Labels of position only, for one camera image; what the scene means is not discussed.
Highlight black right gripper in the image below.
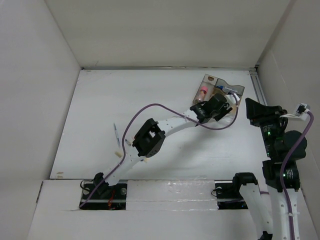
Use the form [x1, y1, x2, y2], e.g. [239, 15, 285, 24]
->
[245, 96, 288, 157]

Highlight pink capped pencil tube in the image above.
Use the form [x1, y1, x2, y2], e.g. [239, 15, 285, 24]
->
[193, 86, 208, 104]

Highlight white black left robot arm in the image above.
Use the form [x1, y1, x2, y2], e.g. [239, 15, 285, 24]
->
[90, 91, 240, 199]

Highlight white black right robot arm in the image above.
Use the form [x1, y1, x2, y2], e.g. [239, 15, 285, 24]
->
[231, 98, 314, 240]

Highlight clear acrylic desk organizer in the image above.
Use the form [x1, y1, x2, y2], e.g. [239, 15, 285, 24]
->
[192, 74, 245, 117]

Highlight blue white ballpoint pen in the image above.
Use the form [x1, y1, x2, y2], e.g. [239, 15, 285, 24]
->
[113, 123, 121, 148]

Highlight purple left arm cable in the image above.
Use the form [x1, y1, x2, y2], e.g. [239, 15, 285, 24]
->
[79, 91, 240, 208]

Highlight aluminium rail right edge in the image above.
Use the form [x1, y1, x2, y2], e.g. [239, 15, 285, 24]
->
[249, 68, 267, 106]

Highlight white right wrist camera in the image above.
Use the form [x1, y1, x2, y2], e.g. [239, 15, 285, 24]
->
[280, 103, 311, 121]

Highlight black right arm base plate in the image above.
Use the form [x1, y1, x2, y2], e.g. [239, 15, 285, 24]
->
[211, 182, 248, 210]

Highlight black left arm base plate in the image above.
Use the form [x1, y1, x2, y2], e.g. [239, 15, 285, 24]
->
[79, 181, 128, 211]

